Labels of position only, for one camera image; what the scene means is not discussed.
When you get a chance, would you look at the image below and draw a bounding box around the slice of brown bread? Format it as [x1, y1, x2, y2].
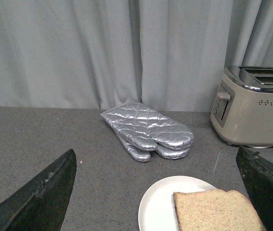
[173, 189, 263, 231]

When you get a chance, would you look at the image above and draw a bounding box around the beige two-slot toaster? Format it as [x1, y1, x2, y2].
[210, 66, 273, 147]

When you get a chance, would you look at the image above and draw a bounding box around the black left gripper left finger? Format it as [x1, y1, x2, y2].
[0, 149, 77, 231]

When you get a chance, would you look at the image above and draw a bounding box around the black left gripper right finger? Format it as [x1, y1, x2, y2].
[236, 146, 273, 231]

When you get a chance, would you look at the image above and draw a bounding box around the grey curtain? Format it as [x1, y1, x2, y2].
[0, 0, 273, 112]

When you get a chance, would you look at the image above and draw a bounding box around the upper silver quilted oven mitt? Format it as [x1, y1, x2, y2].
[101, 101, 194, 155]

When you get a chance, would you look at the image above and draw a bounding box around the lower silver quilted oven mitt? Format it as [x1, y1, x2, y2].
[113, 124, 194, 162]

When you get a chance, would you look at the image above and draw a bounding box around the silver quilted oven mitt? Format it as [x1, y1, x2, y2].
[101, 101, 194, 155]
[113, 124, 194, 162]

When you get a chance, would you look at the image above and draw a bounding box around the white round plate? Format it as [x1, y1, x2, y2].
[138, 176, 215, 231]

